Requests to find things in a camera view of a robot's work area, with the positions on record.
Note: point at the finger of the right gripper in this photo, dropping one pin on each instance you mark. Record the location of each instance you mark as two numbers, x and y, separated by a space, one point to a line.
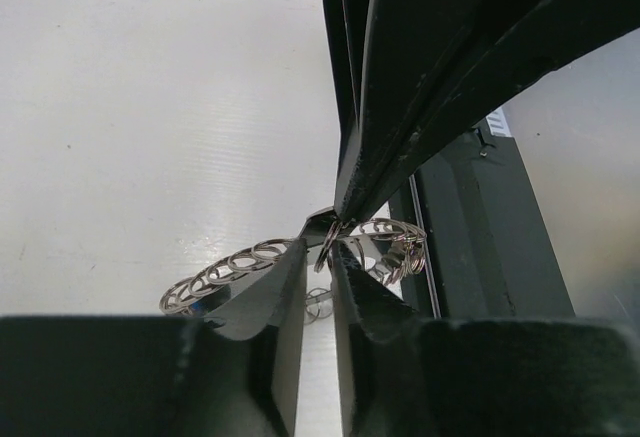
393 63
551 35

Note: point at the black key fob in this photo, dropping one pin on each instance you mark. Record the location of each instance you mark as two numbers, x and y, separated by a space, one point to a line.
317 226

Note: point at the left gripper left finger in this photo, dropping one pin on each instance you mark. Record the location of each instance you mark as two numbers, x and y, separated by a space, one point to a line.
234 372

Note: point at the metal disc with keyrings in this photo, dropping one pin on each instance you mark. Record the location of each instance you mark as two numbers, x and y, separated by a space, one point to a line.
388 250

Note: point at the right cable duct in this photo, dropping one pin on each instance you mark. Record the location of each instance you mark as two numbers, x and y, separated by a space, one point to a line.
498 124

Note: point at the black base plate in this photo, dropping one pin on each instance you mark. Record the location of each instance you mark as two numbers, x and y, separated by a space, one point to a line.
488 250

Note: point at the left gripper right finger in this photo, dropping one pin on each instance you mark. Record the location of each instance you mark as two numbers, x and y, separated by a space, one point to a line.
404 374

